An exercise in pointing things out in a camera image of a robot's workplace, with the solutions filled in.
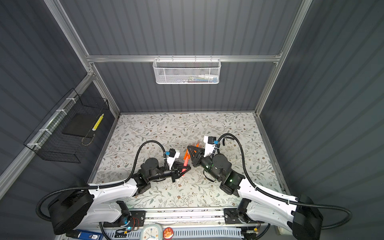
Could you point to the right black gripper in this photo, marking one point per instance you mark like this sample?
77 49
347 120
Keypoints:
199 155

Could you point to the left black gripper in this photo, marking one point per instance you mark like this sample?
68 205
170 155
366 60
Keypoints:
175 170

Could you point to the pink marker pen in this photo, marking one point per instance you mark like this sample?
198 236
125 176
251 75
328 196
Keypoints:
185 164

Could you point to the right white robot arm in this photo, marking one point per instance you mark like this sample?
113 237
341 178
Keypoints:
259 204

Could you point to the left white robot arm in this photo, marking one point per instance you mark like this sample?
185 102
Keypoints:
89 204

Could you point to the red round toy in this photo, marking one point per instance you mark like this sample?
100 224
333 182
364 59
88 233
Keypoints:
168 233

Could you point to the white alarm clock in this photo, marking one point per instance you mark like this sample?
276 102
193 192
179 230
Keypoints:
152 232

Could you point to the yellow highlighter in basket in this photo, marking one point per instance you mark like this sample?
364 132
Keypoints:
98 122

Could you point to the black pad in basket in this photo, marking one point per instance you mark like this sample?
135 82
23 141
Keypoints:
80 126

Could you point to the blue black device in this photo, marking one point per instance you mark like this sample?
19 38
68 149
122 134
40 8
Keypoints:
84 235

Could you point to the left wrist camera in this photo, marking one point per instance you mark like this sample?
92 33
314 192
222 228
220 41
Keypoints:
172 156

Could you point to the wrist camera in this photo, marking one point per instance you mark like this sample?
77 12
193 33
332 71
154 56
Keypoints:
210 145
172 156

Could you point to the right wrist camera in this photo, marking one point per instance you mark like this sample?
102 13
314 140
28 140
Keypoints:
210 145

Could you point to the aluminium front rail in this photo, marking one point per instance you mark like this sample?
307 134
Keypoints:
215 214

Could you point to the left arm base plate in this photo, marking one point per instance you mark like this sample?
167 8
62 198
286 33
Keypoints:
133 220

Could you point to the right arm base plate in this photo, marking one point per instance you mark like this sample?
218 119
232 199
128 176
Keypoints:
231 216

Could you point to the white mesh wall basket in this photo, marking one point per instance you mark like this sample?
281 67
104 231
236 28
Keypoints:
187 73

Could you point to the black wire wall basket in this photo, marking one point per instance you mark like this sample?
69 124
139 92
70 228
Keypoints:
50 144

